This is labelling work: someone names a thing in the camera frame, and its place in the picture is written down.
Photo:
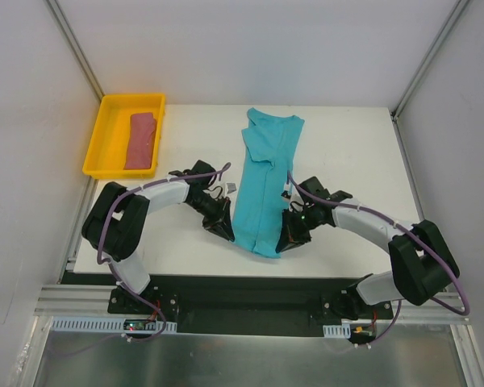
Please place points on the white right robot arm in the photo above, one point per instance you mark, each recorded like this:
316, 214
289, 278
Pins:
421, 262

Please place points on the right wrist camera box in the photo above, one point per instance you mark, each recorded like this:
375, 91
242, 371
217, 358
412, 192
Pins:
288, 194

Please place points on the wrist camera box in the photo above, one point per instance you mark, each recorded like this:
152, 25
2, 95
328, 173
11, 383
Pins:
228, 189
288, 194

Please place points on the yellow plastic bin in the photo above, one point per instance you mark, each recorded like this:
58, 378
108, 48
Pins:
108, 148

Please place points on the red folded t shirt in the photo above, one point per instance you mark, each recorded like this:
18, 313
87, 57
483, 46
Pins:
141, 141

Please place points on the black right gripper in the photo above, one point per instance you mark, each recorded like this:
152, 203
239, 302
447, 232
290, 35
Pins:
294, 226

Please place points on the right aluminium corner post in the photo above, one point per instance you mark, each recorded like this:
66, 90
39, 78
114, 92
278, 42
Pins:
450, 23

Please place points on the cyan t shirt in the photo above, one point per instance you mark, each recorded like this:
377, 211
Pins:
270, 145

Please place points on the right white cable duct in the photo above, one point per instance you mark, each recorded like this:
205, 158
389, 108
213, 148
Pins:
342, 331

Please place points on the aluminium front rail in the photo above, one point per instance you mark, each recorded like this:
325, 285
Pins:
92, 300

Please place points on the aluminium corner post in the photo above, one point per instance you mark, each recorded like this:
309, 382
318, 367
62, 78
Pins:
75, 47
450, 23

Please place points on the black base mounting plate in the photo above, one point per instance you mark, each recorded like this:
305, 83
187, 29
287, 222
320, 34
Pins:
294, 307

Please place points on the left grey cable duct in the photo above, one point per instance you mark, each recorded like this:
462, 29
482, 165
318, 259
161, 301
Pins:
111, 325

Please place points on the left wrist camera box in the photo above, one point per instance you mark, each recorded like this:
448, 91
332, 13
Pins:
228, 189

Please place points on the left aluminium corner post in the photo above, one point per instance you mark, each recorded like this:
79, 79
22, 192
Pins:
75, 47

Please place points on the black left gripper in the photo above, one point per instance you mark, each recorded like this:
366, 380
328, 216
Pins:
217, 217

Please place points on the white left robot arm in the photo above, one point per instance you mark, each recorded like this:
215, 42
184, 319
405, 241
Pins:
115, 223

